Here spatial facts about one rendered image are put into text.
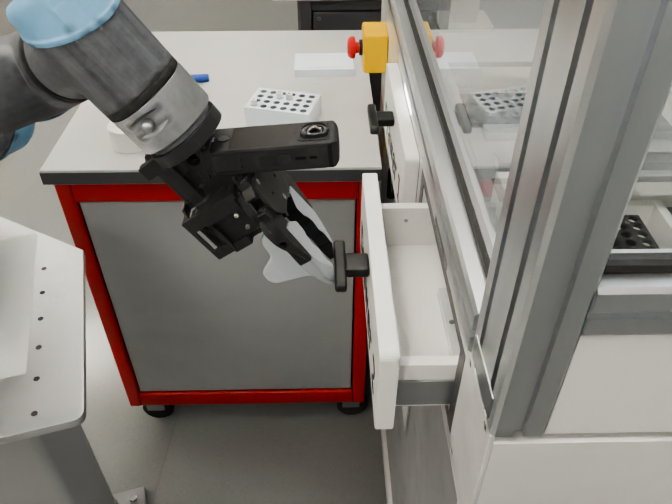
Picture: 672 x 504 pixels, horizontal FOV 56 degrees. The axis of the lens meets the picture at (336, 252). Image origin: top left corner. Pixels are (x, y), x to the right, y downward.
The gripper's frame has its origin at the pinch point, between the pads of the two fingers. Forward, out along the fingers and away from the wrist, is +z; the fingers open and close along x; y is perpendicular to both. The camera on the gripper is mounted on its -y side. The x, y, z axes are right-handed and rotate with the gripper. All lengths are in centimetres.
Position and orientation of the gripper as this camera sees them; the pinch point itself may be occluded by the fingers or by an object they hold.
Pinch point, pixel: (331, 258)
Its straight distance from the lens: 65.3
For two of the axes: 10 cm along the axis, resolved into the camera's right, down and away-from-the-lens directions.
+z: 5.7, 6.2, 5.4
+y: -8.2, 4.4, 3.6
